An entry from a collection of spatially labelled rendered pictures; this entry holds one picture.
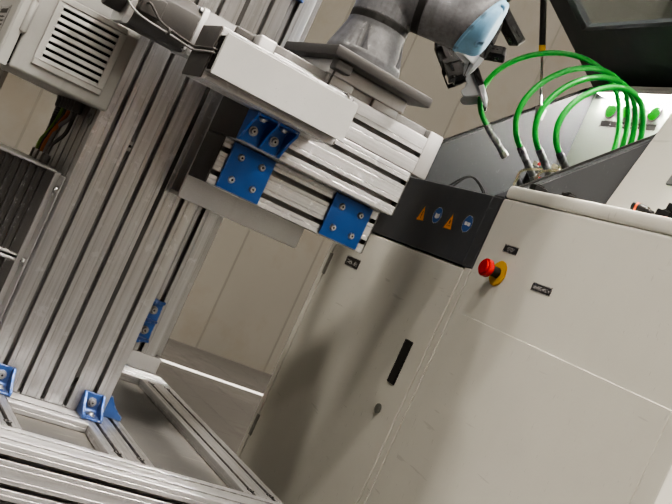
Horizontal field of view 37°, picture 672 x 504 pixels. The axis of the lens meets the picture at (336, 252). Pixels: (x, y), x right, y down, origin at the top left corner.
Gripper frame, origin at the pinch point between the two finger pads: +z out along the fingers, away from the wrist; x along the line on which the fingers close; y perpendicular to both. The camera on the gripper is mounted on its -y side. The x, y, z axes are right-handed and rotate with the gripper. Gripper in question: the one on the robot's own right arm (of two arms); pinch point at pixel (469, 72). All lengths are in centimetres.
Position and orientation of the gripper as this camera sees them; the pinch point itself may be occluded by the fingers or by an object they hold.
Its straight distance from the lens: 236.9
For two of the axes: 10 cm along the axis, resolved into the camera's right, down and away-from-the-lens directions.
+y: -8.3, -3.8, -4.1
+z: -4.2, 9.1, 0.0
